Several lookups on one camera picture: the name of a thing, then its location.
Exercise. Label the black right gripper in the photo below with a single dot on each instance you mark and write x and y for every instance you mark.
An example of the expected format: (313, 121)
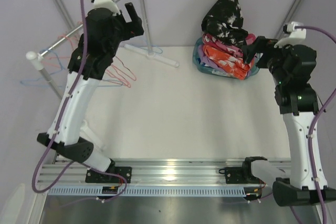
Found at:
(261, 49)

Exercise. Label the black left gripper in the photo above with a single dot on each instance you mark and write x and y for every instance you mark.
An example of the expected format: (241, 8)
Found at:
(130, 25)

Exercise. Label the orange trousers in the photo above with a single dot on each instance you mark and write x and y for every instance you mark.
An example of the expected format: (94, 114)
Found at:
(229, 63)

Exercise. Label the black white trousers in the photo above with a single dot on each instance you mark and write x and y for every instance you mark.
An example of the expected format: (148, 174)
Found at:
(225, 22)

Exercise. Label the pink patterned trousers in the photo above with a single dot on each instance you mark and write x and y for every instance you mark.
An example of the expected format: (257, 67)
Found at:
(219, 45)

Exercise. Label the purple trousers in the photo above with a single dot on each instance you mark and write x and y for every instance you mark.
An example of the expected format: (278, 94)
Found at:
(207, 61)

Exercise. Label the pink hanger of orange trousers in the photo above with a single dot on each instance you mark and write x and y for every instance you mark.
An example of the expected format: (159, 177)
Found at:
(63, 48)

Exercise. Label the pink hanger of black trousers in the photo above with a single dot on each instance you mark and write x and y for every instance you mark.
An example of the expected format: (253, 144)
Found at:
(119, 72)

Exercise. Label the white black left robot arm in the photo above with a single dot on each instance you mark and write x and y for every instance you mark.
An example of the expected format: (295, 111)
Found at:
(103, 31)

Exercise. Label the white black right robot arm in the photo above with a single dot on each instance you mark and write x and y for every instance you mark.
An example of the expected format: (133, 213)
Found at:
(291, 65)

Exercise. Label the teal plastic basin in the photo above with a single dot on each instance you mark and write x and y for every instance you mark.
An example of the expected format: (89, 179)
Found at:
(202, 64)

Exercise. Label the metal clothes rack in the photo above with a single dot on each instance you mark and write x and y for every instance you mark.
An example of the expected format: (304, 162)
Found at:
(139, 6)

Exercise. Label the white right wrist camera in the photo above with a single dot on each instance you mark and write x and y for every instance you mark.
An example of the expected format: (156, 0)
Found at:
(294, 34)

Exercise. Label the aluminium mounting rail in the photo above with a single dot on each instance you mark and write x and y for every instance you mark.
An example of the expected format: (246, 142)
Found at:
(166, 172)

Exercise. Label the white slotted cable duct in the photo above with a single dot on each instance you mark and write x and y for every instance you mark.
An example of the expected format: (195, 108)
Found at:
(137, 190)

